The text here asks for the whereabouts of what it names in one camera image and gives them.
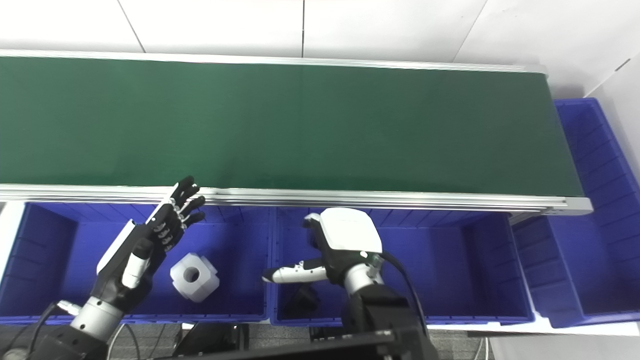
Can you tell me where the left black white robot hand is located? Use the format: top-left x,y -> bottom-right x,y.
90,176 -> 206,312

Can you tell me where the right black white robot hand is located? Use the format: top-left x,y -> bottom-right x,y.
262,207 -> 384,287

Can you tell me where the green conveyor belt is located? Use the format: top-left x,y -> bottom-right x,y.
0,56 -> 585,197
0,49 -> 594,217

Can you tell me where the white blocky part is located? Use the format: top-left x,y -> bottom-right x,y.
169,252 -> 220,304

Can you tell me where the black angular part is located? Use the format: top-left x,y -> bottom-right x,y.
284,285 -> 322,319

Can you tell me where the blue bin with black part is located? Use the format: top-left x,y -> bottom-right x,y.
269,206 -> 536,327

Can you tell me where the blue bin with white part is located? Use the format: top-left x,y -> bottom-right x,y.
0,201 -> 272,324

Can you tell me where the empty blue bin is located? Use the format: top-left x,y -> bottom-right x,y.
512,98 -> 640,329

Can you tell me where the black robot torso edge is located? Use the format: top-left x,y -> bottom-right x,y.
165,329 -> 401,360

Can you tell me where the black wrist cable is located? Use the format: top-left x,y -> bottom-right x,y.
27,301 -> 63,353
379,251 -> 430,337

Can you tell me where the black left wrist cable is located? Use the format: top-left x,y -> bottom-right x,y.
27,301 -> 63,353

